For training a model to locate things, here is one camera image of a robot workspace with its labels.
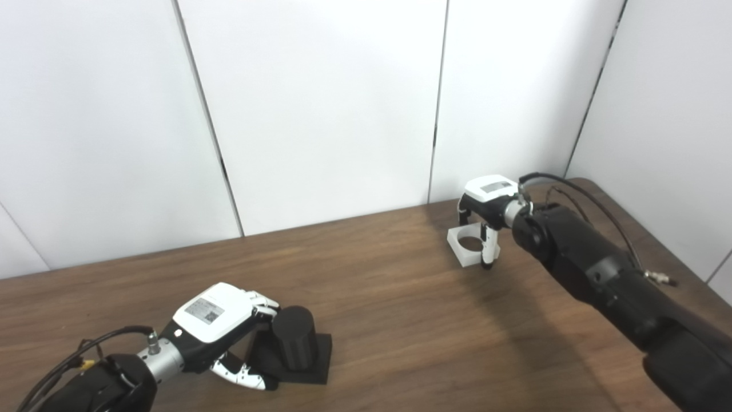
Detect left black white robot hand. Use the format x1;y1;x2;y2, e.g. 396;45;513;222
163;282;282;391

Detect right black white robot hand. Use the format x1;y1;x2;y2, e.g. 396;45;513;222
457;174;522;270

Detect white square piece with hole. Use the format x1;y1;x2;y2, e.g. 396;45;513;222
447;224;502;268

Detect black peg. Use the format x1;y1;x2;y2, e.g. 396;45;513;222
247;306;333;385

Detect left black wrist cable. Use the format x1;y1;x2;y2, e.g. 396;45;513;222
16;325;161;412

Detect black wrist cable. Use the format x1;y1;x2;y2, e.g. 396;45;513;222
16;325;161;412
518;172;678;287

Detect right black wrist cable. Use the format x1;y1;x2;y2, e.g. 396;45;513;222
518;172;678;287

